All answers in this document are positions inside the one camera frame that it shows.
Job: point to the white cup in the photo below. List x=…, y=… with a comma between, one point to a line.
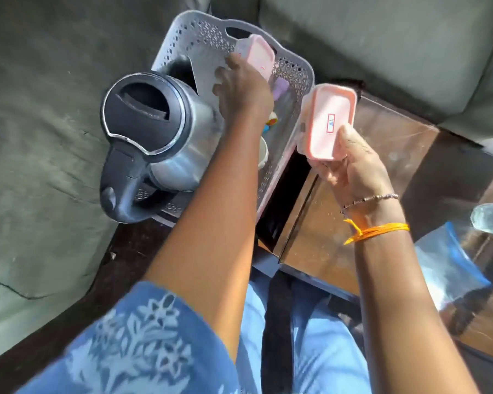
x=263, y=153

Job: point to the pink lidded plastic container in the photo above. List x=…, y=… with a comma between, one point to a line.
x=326, y=121
x=256, y=53

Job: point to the grey-green sofa cushion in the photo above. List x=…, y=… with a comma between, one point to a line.
x=394, y=45
x=41, y=139

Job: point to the person's left forearm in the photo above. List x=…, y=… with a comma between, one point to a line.
x=220, y=201

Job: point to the orange and blue small toy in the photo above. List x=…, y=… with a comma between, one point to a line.
x=272, y=118

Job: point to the person's right thumb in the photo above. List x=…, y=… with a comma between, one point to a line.
x=353, y=141

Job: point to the steel electric kettle black lid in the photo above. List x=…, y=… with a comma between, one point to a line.
x=156, y=131

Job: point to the light blue jeans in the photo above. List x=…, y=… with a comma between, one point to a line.
x=324, y=348

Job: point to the person's right forearm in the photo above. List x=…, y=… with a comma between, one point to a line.
x=402, y=307

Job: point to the person's left hand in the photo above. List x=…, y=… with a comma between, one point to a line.
x=244, y=92

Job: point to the grey perforated plastic basket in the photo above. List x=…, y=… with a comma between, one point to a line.
x=201, y=40

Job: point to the purple plastic item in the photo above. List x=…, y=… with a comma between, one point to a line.
x=280, y=88

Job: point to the person's right hand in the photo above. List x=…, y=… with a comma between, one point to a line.
x=361, y=176

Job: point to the orange thread wristband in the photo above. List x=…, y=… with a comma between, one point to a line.
x=378, y=230

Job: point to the person's left fingers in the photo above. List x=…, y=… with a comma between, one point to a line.
x=221, y=79

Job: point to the brown wooden coffee table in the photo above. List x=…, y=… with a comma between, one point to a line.
x=415, y=159

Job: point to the clear plastic bag blue edge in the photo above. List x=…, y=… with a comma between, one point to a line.
x=448, y=266

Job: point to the blue floral patterned sleeve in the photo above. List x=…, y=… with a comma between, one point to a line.
x=139, y=344

